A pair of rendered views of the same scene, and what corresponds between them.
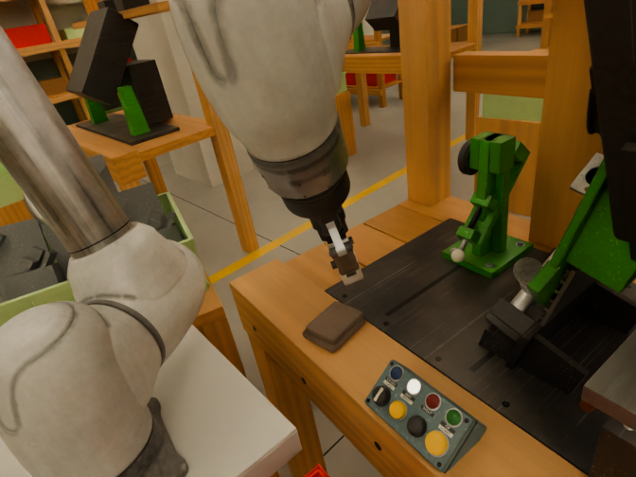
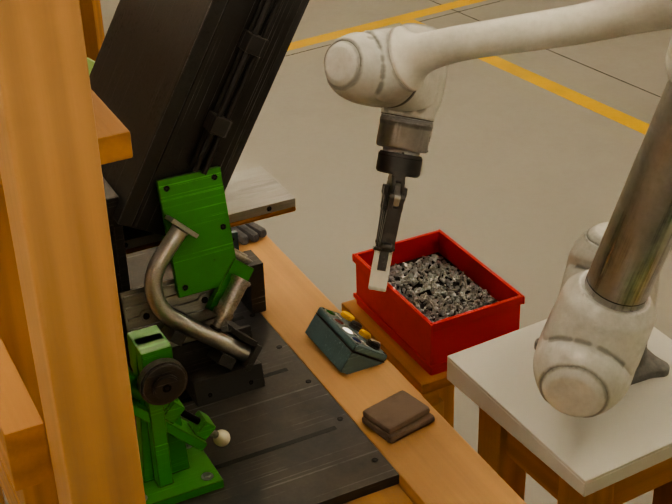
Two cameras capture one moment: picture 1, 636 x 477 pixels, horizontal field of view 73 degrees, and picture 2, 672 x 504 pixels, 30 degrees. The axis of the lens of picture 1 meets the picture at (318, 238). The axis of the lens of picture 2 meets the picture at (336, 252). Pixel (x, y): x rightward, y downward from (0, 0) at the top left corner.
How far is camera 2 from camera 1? 2.44 m
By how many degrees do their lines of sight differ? 121
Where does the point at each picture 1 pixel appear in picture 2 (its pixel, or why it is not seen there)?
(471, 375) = (289, 366)
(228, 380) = (515, 402)
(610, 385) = (284, 196)
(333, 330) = (399, 396)
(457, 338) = (279, 393)
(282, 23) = not seen: hidden behind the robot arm
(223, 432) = (510, 364)
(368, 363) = (373, 388)
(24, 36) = not seen: outside the picture
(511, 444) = (294, 329)
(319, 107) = not seen: hidden behind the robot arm
